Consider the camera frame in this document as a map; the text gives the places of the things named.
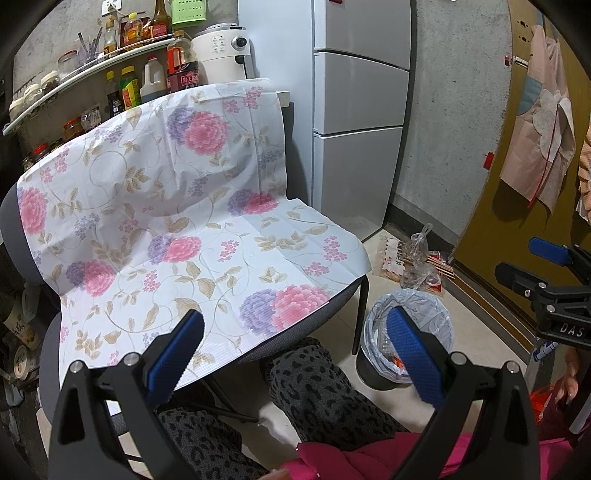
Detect trash bin with liner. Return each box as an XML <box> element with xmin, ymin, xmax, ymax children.
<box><xmin>356</xmin><ymin>289</ymin><xmax>455</xmax><ymax>391</ymax></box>

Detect plastic bags on floor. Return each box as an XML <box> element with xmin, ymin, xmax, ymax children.
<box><xmin>374</xmin><ymin>223</ymin><xmax>456</xmax><ymax>296</ymax></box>

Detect person's leopard print legs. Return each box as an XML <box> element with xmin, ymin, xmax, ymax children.
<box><xmin>158</xmin><ymin>338</ymin><xmax>417</xmax><ymax>479</ymax></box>

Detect pink apron on door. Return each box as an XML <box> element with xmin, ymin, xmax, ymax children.
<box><xmin>500</xmin><ymin>25</ymin><xmax>576</xmax><ymax>210</ymax></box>

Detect white refrigerator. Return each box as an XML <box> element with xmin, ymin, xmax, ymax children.
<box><xmin>238</xmin><ymin>1</ymin><xmax>414</xmax><ymax>240</ymax></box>

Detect white air fryer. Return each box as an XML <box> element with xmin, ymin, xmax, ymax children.
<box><xmin>191</xmin><ymin>23</ymin><xmax>250</xmax><ymax>84</ymax></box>

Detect wall shelf with bottles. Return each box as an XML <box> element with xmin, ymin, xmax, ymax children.
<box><xmin>2</xmin><ymin>0</ymin><xmax>209</xmax><ymax>172</ymax></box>

